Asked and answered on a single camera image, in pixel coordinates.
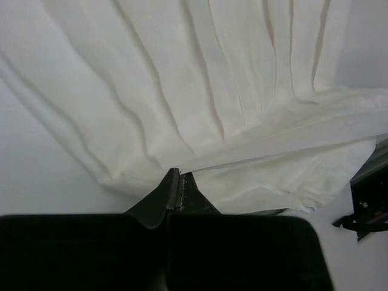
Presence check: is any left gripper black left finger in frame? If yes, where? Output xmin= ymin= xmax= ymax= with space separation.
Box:
xmin=124 ymin=168 xmax=179 ymax=229

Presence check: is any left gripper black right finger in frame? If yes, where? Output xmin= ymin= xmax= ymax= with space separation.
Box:
xmin=167 ymin=172 xmax=220 ymax=215

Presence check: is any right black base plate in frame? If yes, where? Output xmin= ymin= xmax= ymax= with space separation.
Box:
xmin=332 ymin=170 xmax=387 ymax=241

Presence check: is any aluminium front rail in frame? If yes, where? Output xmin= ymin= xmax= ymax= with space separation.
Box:
xmin=350 ymin=140 xmax=387 ymax=184

